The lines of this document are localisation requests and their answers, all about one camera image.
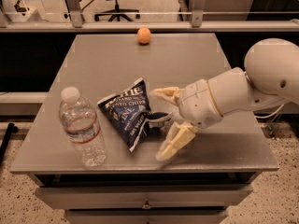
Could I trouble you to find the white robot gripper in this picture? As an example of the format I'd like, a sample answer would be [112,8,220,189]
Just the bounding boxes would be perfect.
[149,79,222,161]

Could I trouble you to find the blue potato chip bag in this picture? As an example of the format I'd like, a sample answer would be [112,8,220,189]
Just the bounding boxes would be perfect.
[97,78,173,152]

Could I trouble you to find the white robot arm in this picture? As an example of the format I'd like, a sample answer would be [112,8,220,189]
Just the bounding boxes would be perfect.
[151,38,299,161]

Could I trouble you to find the clear plastic water bottle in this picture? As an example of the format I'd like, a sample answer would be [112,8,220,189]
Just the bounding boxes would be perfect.
[59,87,107,169]

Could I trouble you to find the orange fruit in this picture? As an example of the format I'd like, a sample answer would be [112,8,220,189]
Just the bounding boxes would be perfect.
[137,27,151,45]

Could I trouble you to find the grey wooden drawer cabinet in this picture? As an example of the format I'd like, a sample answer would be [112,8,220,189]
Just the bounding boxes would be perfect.
[11,33,278,224]

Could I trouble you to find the upper drawer with knob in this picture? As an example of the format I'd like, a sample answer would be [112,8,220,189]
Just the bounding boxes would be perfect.
[36,185,253,210]

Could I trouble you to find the lower drawer front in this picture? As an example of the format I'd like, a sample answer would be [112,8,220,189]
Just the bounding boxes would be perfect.
[65,209,227,224]

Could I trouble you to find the black pole on floor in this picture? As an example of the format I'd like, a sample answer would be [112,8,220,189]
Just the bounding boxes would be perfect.
[0,123,19,164]

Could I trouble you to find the white cable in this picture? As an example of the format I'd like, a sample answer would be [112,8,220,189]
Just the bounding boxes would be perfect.
[254,104,286,120]

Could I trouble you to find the grey metal railing frame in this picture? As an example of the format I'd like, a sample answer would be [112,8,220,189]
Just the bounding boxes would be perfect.
[1,0,299,33]

